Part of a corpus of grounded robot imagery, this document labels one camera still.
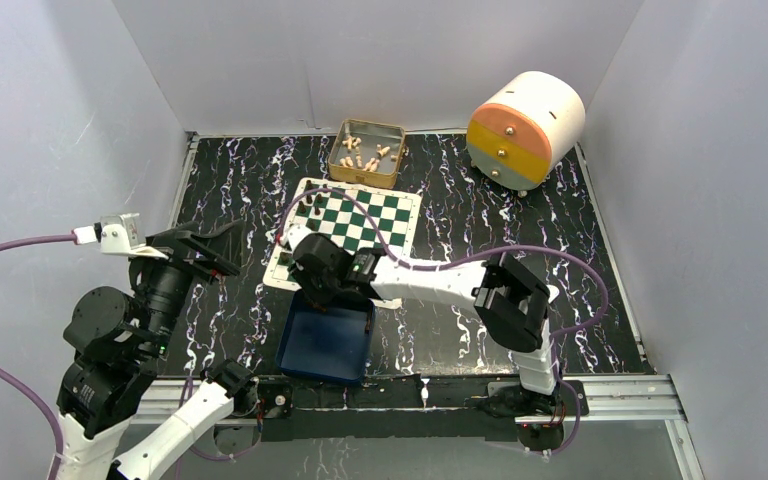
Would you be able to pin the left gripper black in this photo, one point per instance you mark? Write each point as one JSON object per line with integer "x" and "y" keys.
{"x": 222, "y": 248}

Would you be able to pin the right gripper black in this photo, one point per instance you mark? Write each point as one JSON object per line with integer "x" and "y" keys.
{"x": 317, "y": 297}

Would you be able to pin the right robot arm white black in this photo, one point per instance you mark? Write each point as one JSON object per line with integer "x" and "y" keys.
{"x": 510, "y": 301}

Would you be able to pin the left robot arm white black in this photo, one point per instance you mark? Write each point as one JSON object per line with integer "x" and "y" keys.
{"x": 117, "y": 334}

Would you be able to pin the green white chess board mat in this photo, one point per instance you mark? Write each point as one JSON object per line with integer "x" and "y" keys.
{"x": 356, "y": 216}

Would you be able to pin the light wooden chess pieces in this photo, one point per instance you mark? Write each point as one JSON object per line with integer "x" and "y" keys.
{"x": 368, "y": 155}

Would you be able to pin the blue plastic tray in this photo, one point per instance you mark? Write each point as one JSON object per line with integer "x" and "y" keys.
{"x": 328, "y": 346}

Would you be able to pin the black base bar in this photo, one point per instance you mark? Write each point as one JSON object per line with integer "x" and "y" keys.
{"x": 282, "y": 408}

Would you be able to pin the gold metal tin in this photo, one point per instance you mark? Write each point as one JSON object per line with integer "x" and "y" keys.
{"x": 352, "y": 128}

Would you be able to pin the round mini drawer cabinet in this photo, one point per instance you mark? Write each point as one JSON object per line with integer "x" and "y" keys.
{"x": 520, "y": 134}

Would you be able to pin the aluminium rail frame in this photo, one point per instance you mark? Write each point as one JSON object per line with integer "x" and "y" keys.
{"x": 250, "y": 179}

